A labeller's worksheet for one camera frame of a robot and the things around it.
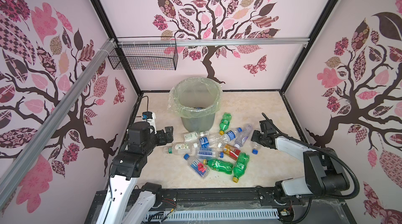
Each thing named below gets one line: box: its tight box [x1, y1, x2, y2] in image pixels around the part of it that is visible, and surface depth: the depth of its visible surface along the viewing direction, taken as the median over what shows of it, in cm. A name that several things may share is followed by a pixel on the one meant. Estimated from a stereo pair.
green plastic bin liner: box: [167, 76, 223, 119], surface depth 87 cm
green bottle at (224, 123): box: [218, 112, 232, 136], surface depth 99 cm
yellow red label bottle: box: [222, 143, 241, 161], surface depth 87 cm
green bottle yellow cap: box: [232, 152, 250, 184], surface depth 81 cm
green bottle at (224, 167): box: [202, 159, 234, 175], surface depth 81 cm
